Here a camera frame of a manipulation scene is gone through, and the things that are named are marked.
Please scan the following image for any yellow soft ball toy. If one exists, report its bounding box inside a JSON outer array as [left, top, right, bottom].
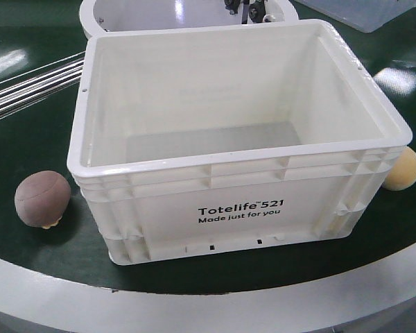
[[382, 146, 416, 191]]

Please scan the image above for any white round conveyor hub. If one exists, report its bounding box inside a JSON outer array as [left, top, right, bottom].
[[79, 1, 299, 40]]

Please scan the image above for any white plastic Totelife tote box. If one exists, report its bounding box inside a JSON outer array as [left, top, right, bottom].
[[67, 19, 413, 265]]

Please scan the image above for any brown soft ball toy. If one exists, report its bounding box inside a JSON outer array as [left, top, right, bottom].
[[14, 171, 71, 230]]

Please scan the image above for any metal rods bundle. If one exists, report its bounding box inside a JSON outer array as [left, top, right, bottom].
[[0, 51, 85, 120]]

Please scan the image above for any black mechanism in hub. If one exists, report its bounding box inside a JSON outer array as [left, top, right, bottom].
[[223, 0, 276, 25]]

